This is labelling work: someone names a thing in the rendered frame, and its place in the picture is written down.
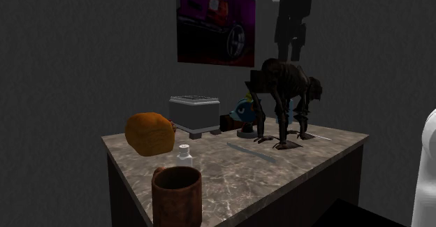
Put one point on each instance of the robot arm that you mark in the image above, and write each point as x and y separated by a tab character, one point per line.
426	185

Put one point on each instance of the white plastic bottle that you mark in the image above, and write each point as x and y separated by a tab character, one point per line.
184	159

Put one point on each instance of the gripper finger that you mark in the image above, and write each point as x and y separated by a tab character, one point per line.
296	52
283	52

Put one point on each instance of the grey toaster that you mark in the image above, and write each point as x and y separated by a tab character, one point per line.
194	115

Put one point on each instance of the brown mug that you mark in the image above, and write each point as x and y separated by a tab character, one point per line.
177	202

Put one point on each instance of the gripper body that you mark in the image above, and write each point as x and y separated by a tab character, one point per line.
293	11

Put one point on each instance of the blue fish figure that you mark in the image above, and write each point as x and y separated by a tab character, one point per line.
242	112

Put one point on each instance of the thin white stick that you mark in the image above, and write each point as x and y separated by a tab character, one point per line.
322	137

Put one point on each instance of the dark crouching creature figure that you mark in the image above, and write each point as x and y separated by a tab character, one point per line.
284	80

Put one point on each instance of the dark brown box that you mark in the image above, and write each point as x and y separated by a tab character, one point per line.
226	123

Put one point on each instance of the purple car wall poster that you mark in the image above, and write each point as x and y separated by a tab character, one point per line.
204	25

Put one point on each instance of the small red object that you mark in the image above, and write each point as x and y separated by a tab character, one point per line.
173	126

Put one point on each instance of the marble top table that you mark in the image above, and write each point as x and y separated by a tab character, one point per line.
218	182

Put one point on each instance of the orange bread loaf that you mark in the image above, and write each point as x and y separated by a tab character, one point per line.
150	134

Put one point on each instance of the light blue cylinder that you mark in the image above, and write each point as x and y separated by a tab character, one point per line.
290	112

